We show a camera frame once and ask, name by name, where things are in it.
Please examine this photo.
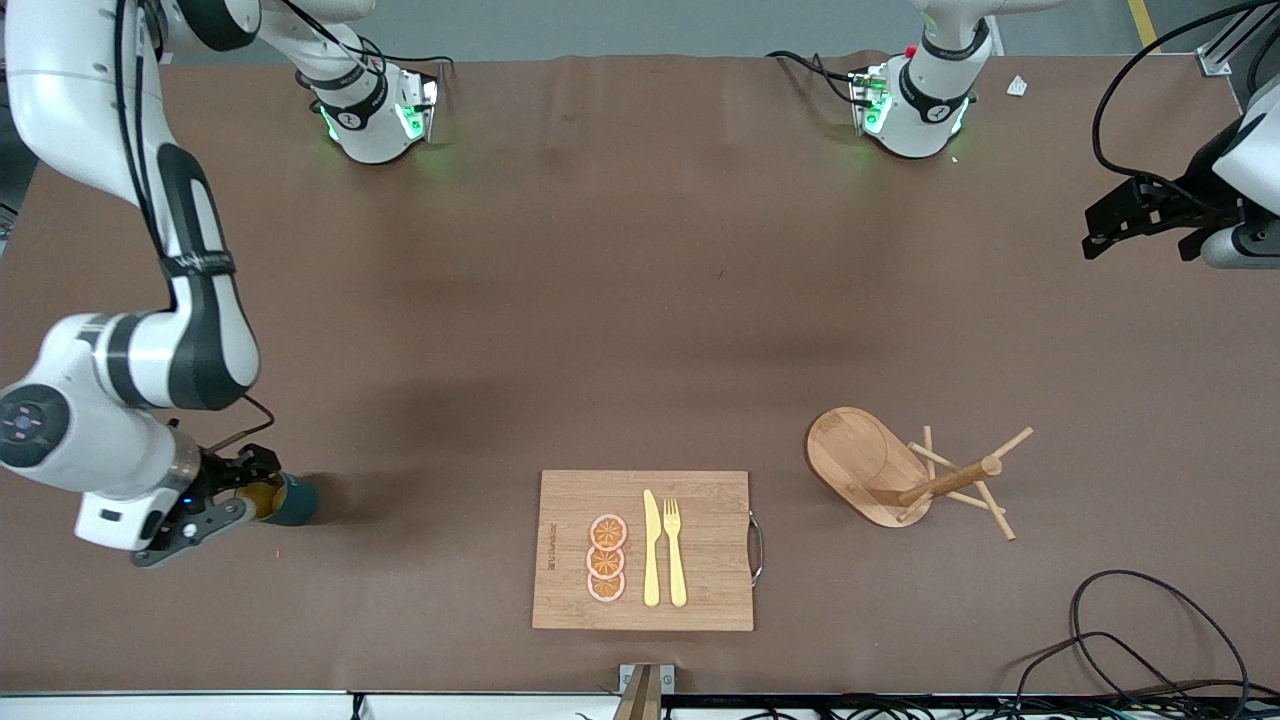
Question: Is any wooden mug tree stand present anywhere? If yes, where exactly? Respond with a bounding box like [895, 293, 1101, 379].
[806, 404, 1036, 543]

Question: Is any yellow knife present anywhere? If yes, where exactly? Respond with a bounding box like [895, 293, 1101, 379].
[642, 489, 662, 608]

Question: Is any yellow fork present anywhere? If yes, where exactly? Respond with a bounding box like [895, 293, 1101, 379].
[663, 497, 689, 609]

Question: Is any dark teal cup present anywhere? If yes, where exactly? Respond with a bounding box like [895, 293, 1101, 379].
[238, 474, 320, 529]

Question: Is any wooden cutting board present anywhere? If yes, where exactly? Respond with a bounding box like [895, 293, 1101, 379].
[531, 469, 766, 633]

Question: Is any aluminium frame profile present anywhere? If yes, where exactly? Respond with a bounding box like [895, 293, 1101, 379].
[1196, 5, 1264, 78]

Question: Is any metal bracket with wooden post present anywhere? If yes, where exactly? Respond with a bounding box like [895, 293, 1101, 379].
[611, 663, 677, 720]

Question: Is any black left arm base cable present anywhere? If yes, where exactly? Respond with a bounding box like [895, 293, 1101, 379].
[765, 49, 864, 107]

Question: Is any black arm base cable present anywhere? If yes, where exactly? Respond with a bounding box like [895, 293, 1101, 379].
[358, 38, 457, 79]
[765, 49, 864, 107]

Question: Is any black cable bundle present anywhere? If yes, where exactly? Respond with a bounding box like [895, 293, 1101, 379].
[690, 693, 1280, 720]

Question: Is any black looped cable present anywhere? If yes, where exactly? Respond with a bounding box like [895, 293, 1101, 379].
[1015, 569, 1252, 720]

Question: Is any black right arm base cable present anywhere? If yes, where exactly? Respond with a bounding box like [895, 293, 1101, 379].
[358, 38, 457, 79]

